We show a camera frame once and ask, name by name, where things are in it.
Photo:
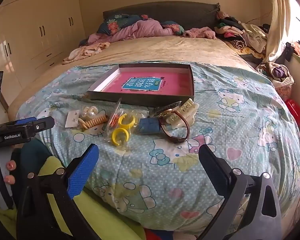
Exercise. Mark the yellow hoop earring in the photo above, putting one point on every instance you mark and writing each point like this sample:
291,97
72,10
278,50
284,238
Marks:
121,122
114,136

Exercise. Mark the pink book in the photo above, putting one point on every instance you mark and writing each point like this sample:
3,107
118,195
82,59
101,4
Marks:
115,82

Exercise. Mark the small blue box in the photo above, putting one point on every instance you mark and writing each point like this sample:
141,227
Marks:
150,126

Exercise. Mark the person's yellow-green clothing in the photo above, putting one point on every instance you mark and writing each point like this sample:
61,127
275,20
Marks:
102,217

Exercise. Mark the basket of clothes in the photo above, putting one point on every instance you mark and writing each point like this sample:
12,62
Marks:
277,72

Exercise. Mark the person's left hand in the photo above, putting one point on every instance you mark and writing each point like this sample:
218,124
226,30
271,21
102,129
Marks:
10,166

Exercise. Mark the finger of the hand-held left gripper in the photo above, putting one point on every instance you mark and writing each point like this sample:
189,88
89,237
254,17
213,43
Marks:
42,126
25,121

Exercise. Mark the pile of clothes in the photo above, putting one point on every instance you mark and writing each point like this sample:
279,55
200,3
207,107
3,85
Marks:
250,35

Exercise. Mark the pink fuzzy garment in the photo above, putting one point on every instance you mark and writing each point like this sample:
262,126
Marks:
200,32

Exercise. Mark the dark beaded accessory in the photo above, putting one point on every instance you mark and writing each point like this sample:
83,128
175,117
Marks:
162,110

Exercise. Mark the dark teal cloth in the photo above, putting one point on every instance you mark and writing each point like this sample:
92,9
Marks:
37,150

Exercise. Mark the small orange earrings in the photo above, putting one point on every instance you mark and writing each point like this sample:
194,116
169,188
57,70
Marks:
113,120

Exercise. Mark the dark floral pillow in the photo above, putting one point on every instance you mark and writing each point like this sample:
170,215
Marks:
115,23

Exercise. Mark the brown leather belt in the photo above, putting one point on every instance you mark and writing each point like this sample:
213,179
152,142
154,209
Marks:
187,127

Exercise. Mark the pink quilt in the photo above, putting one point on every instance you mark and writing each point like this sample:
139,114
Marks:
145,28

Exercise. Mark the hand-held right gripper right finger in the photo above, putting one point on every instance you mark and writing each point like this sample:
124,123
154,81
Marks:
215,170

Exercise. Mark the cream curtain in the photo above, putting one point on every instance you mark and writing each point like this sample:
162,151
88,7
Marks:
280,17

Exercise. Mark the beige bed sheet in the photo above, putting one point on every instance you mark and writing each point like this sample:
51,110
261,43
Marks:
165,50

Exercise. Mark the peach garment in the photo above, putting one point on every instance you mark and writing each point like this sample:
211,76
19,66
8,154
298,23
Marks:
85,50

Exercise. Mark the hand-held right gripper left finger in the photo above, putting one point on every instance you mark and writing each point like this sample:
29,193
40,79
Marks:
83,170

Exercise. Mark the red box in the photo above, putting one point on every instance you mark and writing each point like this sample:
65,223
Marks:
296,110

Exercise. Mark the white wall plate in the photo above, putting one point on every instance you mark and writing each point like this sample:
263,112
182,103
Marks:
71,120

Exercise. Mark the cream hair claw clip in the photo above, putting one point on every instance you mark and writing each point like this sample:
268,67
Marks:
187,107

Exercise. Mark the dark grey headboard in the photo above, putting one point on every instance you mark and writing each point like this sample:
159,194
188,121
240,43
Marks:
165,12

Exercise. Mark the shallow grey cardboard box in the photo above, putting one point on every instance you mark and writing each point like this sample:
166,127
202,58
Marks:
140,98

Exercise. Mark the cream wardrobe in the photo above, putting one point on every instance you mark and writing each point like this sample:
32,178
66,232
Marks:
40,17

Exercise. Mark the white pearl hair clip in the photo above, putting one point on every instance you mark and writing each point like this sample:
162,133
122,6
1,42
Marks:
91,111

